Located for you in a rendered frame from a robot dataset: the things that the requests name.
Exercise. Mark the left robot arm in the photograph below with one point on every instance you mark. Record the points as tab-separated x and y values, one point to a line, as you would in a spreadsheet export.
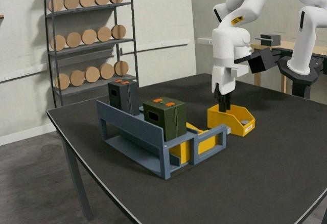
309	19

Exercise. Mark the yellow bin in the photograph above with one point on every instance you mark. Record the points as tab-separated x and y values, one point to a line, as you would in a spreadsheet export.
231	118
183	150

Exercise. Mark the grey metal disc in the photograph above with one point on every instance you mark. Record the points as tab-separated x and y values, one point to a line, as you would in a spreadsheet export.
244	122

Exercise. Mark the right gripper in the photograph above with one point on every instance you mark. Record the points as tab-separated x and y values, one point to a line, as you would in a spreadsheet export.
223	82

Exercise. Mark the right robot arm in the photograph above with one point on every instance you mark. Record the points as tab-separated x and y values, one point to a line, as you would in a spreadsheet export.
232	41

